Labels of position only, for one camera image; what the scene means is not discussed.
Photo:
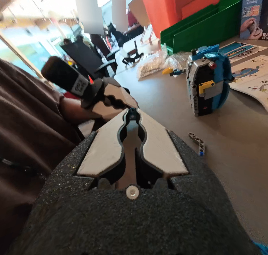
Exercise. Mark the metal laptop stand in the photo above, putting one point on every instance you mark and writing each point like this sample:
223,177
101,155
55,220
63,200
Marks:
138,10

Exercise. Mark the black office chair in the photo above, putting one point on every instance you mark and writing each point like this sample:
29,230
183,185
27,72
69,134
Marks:
83,56

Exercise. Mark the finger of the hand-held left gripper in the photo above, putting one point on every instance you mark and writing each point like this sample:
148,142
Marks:
106,111
121,93

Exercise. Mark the grey angled beam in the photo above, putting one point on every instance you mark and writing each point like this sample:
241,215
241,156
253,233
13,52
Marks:
197,142

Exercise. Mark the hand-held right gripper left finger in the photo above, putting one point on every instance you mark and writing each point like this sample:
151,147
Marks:
102,150

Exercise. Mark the orange storage box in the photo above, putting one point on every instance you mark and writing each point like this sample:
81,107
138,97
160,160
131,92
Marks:
167,8

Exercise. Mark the person's left forearm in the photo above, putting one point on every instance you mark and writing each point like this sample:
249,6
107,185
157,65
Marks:
75,110

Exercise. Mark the sticker sheet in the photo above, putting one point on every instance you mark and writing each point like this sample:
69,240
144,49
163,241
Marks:
236,49

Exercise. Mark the dark blue robot kit box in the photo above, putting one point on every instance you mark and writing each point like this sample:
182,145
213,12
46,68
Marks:
251,8

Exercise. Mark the green plastic bin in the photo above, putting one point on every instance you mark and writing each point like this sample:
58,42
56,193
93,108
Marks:
199,35

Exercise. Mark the white instruction sheet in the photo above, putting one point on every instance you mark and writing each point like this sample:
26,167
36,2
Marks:
251,81

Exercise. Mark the person's brown clothing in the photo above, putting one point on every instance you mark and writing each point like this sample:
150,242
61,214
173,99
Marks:
27,123

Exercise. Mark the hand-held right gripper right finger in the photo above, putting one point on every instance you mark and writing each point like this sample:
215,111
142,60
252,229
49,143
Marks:
163,152

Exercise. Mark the grey blue brick robot model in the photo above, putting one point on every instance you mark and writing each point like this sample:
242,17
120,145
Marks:
209,91

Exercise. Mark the bubble wrap bag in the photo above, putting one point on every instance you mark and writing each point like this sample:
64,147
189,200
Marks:
150,66
177,60

